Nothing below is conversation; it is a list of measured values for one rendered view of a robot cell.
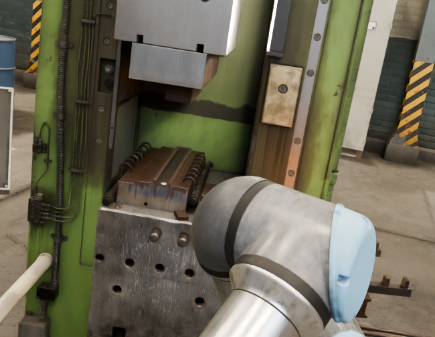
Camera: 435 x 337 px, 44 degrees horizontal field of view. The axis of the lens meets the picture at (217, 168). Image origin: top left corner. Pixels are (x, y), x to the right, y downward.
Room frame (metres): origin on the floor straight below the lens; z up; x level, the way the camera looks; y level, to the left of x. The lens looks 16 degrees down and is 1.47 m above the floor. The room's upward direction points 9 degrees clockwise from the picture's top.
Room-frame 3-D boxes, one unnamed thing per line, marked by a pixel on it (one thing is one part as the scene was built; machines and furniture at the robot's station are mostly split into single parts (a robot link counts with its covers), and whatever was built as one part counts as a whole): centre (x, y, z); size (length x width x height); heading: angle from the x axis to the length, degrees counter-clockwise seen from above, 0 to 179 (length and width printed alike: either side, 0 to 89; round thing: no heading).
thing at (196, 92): (1.69, 0.13, 1.24); 0.30 x 0.07 x 0.06; 177
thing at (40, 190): (1.58, 0.54, 0.80); 0.06 x 0.03 x 0.14; 87
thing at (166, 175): (1.65, 0.14, 0.99); 0.42 x 0.05 x 0.01; 177
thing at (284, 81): (1.55, -0.15, 1.27); 0.09 x 0.02 x 0.17; 87
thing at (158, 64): (1.65, 0.16, 1.32); 0.42 x 0.20 x 0.10; 177
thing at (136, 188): (1.65, 0.16, 0.96); 0.42 x 0.20 x 0.09; 177
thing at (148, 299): (1.65, 0.11, 0.69); 0.56 x 0.38 x 0.45; 177
